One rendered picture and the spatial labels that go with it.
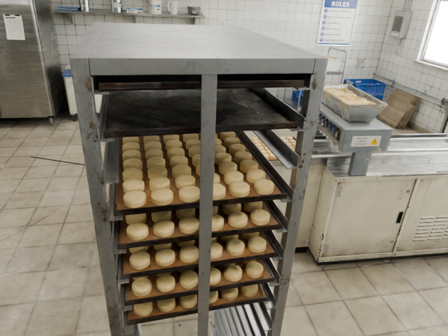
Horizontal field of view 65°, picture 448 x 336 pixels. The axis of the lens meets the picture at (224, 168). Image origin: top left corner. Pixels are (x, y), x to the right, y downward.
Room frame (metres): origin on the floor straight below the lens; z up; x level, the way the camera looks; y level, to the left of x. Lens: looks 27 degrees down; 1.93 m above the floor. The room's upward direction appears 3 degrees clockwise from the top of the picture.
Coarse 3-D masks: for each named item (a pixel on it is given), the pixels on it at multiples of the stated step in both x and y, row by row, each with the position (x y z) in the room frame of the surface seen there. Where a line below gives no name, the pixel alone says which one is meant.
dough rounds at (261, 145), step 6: (252, 138) 2.52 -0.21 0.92; (282, 138) 2.55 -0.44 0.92; (288, 138) 2.56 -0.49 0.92; (258, 144) 2.40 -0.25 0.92; (264, 144) 2.41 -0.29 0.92; (288, 144) 2.43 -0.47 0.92; (294, 144) 2.44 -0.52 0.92; (264, 150) 2.30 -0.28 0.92; (294, 150) 2.33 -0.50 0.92; (270, 156) 2.21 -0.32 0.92
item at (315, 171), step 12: (276, 168) 2.22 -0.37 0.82; (312, 168) 2.27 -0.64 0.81; (288, 180) 2.24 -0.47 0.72; (312, 180) 2.27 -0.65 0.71; (312, 192) 2.27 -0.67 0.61; (312, 204) 2.28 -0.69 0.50; (312, 216) 2.28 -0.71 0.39; (300, 228) 2.27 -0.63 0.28; (300, 240) 2.27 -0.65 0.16; (300, 252) 2.30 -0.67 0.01
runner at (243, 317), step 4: (240, 308) 0.94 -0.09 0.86; (244, 308) 0.93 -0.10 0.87; (240, 312) 0.92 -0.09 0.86; (244, 312) 0.92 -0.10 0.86; (240, 316) 0.91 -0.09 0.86; (244, 316) 0.91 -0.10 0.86; (244, 320) 0.89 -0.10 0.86; (248, 320) 0.89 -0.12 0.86; (244, 324) 0.87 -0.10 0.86; (248, 324) 0.87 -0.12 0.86; (244, 328) 0.85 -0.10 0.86; (248, 328) 0.86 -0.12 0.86; (248, 332) 0.84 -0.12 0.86; (252, 332) 0.84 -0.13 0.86
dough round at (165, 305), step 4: (160, 300) 0.70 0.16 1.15; (164, 300) 0.70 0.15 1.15; (168, 300) 0.70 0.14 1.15; (172, 300) 0.70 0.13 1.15; (160, 304) 0.68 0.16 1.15; (164, 304) 0.68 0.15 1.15; (168, 304) 0.69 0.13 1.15; (172, 304) 0.69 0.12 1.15; (160, 308) 0.68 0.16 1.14; (164, 308) 0.67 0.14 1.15; (168, 308) 0.68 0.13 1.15; (172, 308) 0.68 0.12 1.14
